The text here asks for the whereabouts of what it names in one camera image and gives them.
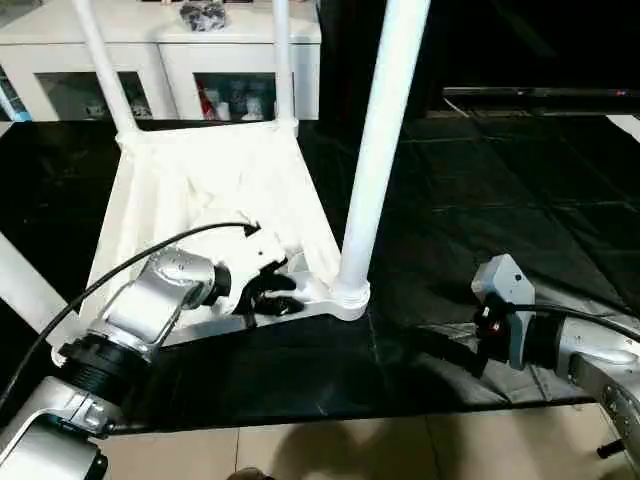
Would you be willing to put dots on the white cabinet with glass doors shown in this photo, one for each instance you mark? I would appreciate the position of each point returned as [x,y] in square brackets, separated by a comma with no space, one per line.
[160,30]

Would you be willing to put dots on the red bottle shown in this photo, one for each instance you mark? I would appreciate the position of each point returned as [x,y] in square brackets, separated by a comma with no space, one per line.
[210,102]

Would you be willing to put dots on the teal plastic tube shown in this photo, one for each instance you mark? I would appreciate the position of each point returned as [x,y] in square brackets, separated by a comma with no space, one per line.
[12,100]

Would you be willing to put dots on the white plastic table top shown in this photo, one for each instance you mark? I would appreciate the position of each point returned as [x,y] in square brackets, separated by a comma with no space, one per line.
[200,190]

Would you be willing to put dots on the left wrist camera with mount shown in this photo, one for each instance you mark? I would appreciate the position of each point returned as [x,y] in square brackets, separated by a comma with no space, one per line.
[255,255]

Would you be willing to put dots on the white board strip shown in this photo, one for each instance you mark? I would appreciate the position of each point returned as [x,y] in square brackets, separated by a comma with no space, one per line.
[625,125]

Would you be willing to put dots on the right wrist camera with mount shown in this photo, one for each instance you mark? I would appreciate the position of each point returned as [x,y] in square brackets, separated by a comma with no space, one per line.
[505,290]

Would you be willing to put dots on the black flat bar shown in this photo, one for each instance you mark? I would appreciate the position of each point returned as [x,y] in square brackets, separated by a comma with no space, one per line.
[550,93]

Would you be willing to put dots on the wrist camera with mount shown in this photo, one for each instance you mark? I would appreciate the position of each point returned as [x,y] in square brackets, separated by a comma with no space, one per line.
[255,255]
[505,290]

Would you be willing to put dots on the black work mat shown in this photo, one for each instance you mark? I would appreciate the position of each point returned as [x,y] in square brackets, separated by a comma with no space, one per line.
[480,220]

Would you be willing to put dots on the white plastic table leg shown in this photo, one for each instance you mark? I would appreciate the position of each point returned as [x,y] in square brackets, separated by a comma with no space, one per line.
[380,130]
[284,60]
[30,285]
[105,70]

